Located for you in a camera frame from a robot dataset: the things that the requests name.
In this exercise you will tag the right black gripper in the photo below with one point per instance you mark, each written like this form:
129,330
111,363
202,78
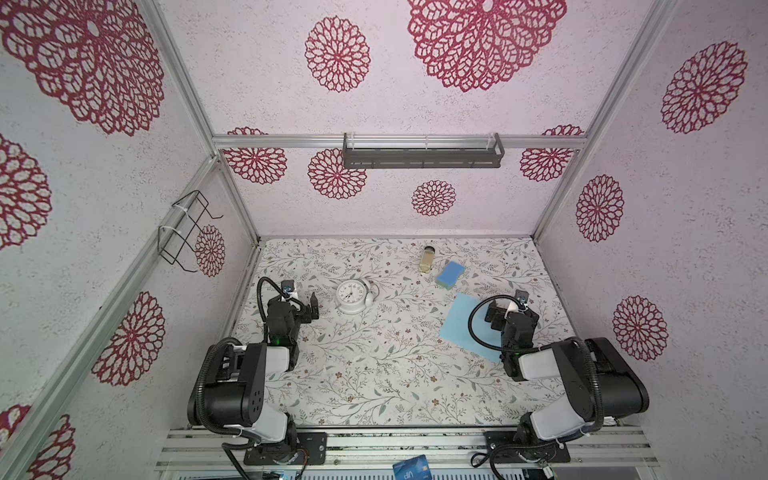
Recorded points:
504,316

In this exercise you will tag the blue card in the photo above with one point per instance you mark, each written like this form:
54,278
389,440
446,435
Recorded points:
416,468

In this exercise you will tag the small yellow liquid jar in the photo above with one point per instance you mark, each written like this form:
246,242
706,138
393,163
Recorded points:
427,260

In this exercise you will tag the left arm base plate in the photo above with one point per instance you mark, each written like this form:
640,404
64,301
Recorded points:
302,448

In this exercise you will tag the white alarm clock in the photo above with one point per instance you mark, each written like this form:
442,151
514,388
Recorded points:
354,296

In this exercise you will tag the light blue paper sheet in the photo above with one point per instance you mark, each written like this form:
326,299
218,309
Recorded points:
455,328

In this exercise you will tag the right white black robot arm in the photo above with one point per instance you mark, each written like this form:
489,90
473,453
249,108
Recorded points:
598,382

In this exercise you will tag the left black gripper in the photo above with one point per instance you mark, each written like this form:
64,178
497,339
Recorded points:
302,309

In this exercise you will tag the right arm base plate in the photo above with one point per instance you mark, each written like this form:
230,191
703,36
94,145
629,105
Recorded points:
513,451

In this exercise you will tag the blue green sponge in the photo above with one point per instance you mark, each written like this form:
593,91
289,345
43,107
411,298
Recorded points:
450,275

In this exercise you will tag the black wire wall basket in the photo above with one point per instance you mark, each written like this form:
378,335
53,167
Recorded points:
191,242

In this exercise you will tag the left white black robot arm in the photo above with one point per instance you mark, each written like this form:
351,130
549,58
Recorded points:
228,395

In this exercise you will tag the black wall shelf rack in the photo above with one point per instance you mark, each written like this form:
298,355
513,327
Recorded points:
488,156

